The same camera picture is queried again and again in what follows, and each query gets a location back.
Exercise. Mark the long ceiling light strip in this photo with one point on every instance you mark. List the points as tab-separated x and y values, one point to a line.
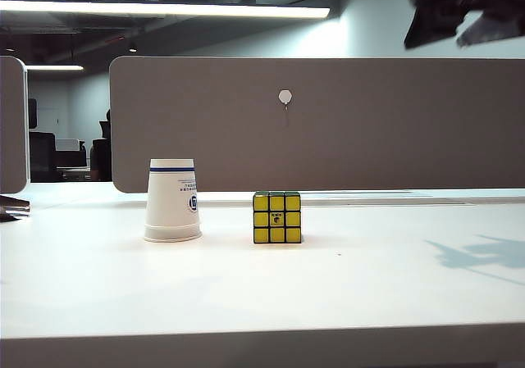
164	9

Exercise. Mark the Rubik's cube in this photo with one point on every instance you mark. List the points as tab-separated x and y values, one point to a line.
277	220

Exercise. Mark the narrow grey desk partition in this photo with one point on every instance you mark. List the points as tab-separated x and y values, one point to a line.
11	130

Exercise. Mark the white background box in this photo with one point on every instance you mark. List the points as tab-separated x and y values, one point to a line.
69	144

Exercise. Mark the black background cabinet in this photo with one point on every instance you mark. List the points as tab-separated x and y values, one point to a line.
41	155

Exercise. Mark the short ceiling light strip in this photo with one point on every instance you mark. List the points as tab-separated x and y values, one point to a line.
53	68

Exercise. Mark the seated person in background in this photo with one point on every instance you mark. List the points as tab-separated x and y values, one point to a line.
102	159

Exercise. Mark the wide grey desk partition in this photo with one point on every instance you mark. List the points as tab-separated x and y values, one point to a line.
348	142

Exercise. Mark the white round adhesive hook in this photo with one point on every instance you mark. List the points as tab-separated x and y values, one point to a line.
284	96

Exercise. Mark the dark flat object on desk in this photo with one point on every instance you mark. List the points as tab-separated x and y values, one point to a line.
12	210

